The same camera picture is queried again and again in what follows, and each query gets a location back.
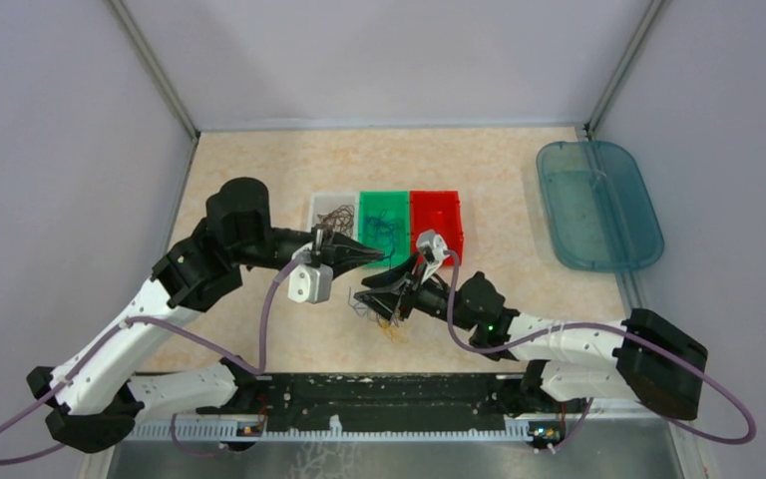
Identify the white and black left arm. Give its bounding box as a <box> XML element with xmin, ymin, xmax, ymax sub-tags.
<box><xmin>27</xmin><ymin>177</ymin><xmax>383</xmax><ymax>453</ymax></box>

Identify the brown cable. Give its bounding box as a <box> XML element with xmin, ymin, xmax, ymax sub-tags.
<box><xmin>315</xmin><ymin>203</ymin><xmax>358</xmax><ymax>236</ymax></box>

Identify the white plastic bin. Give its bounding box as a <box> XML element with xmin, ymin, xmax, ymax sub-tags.
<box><xmin>307</xmin><ymin>192</ymin><xmax>359</xmax><ymax>240</ymax></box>

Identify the teal transparent plastic basin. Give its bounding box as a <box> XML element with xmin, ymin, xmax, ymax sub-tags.
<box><xmin>536</xmin><ymin>141</ymin><xmax>664</xmax><ymax>273</ymax></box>

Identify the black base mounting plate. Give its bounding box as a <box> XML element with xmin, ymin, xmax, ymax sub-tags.
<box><xmin>196</xmin><ymin>371</ymin><xmax>589</xmax><ymax>434</ymax></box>

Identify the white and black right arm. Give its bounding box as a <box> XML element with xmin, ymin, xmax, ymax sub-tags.
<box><xmin>353</xmin><ymin>255</ymin><xmax>708</xmax><ymax>420</ymax></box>

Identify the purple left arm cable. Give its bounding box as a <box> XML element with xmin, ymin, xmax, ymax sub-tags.
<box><xmin>0</xmin><ymin>253</ymin><xmax>308</xmax><ymax>467</ymax></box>

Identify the green plastic bin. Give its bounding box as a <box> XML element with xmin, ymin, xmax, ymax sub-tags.
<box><xmin>358</xmin><ymin>191</ymin><xmax>411</xmax><ymax>269</ymax></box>

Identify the right aluminium frame post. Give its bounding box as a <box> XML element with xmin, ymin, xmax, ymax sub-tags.
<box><xmin>582</xmin><ymin>0</ymin><xmax>671</xmax><ymax>141</ymax></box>

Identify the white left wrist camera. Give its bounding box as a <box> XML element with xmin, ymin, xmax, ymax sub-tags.
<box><xmin>287</xmin><ymin>242</ymin><xmax>334</xmax><ymax>304</ymax></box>

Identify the coloured cable bundle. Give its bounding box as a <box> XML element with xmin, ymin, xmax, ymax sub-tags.
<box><xmin>346</xmin><ymin>290</ymin><xmax>411</xmax><ymax>345</ymax></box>

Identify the white slotted cable duct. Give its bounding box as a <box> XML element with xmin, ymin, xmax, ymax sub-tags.
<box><xmin>127</xmin><ymin>419</ymin><xmax>533</xmax><ymax>443</ymax></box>

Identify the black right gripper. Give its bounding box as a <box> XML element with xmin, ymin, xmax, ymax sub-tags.
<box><xmin>355</xmin><ymin>251</ymin><xmax>477</xmax><ymax>331</ymax></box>

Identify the blue cable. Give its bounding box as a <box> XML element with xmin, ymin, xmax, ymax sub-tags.
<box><xmin>364</xmin><ymin>210</ymin><xmax>405</xmax><ymax>262</ymax></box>

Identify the red plastic bin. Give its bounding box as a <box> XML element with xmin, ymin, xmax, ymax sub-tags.
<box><xmin>409</xmin><ymin>190</ymin><xmax>465</xmax><ymax>259</ymax></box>

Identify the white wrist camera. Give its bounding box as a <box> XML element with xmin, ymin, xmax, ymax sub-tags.
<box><xmin>287</xmin><ymin>242</ymin><xmax>334</xmax><ymax>304</ymax></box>
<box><xmin>416</xmin><ymin>230</ymin><xmax>449</xmax><ymax>283</ymax></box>

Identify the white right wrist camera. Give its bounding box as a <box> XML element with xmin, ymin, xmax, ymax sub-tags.
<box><xmin>416</xmin><ymin>230</ymin><xmax>449</xmax><ymax>283</ymax></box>

